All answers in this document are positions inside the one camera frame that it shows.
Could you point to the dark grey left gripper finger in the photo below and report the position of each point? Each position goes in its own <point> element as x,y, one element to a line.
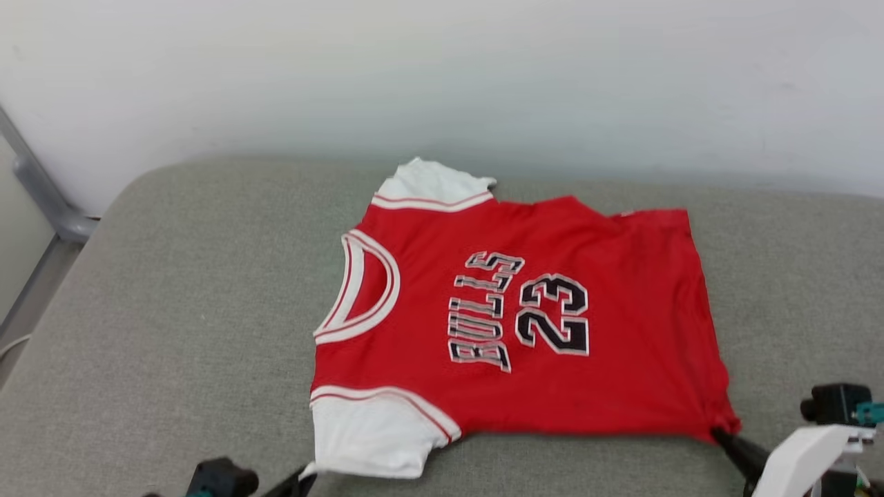
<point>298,485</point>

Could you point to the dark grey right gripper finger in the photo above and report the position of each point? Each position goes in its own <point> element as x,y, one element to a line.
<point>746,455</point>

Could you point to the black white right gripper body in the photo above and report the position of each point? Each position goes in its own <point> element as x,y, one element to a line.
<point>794,462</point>

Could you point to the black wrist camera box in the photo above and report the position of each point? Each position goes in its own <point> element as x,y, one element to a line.
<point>221,478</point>
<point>832,404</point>

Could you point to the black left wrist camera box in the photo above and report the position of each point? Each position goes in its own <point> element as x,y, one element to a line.
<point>221,478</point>

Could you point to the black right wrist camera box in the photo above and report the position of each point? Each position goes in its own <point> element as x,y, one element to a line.
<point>832,404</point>

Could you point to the red white basketball jersey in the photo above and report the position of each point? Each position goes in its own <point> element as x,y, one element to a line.
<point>608,373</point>

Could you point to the grey metal pipe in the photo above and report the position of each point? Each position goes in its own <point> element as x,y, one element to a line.
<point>41,193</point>

